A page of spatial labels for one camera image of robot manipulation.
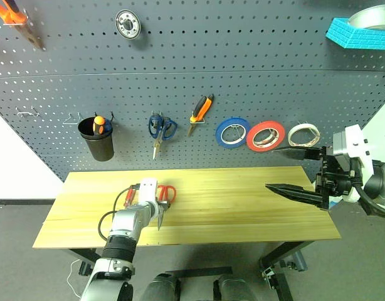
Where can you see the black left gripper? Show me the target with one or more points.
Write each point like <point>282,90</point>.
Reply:
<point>162,207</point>

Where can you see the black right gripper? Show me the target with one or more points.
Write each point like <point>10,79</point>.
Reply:
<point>333,182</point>

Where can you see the wide red tape roll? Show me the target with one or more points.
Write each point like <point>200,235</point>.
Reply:
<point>250,139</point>

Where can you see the orange black needle-nose pliers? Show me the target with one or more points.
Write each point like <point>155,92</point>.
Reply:
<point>200,109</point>

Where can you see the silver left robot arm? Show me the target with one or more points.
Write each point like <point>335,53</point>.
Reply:
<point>129,219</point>

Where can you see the white tape roll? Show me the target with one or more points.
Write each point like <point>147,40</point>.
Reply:
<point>290,135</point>

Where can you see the blue tape roll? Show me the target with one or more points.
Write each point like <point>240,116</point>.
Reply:
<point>219,133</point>

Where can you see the grey metal pegboard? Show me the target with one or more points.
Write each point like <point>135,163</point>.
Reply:
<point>192,72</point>

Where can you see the silver tape roll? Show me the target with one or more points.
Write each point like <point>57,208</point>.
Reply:
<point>374,17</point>

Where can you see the dark rounded shape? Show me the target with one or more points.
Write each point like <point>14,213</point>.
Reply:
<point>161,288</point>
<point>236,288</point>

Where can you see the black tool cup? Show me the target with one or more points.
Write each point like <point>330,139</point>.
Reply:
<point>101,147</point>

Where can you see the orange black screwdriver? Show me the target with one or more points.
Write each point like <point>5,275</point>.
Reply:
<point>99,122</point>

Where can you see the teal foam block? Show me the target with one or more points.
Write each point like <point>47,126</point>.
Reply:
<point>352,37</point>

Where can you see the round silver metal disc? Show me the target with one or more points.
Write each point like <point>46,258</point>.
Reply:
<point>128,23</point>

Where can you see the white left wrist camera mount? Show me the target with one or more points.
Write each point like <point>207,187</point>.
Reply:
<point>147,188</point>

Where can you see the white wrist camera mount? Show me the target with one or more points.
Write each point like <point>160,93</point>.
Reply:
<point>357,141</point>
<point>147,188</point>

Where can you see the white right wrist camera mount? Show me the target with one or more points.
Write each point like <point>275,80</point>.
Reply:
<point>357,141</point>

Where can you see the black metal table frame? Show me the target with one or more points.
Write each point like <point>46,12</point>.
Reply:
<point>274,254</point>

